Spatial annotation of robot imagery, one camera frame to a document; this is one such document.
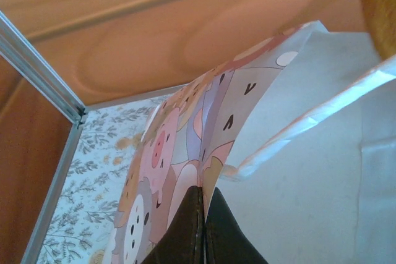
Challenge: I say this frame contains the white patterned paper bag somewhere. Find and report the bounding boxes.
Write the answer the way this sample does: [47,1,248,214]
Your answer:
[103,21,396,264]

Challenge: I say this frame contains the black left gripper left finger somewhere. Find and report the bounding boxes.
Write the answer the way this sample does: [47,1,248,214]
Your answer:
[140,185,205,264]

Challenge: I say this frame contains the orange-brown fake bread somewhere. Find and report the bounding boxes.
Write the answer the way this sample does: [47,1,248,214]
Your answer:
[358,0,396,61]

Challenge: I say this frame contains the aluminium frame rail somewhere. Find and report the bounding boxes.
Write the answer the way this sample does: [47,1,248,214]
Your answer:
[23,118,84,264]

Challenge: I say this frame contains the aluminium frame post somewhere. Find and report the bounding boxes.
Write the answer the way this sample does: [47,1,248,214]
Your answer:
[0,10,87,122]

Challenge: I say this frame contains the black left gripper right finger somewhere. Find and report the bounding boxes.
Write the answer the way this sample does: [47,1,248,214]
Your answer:
[204,185,267,264]

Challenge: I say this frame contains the floral tablecloth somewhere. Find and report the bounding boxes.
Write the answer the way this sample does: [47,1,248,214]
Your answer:
[37,95,174,264]

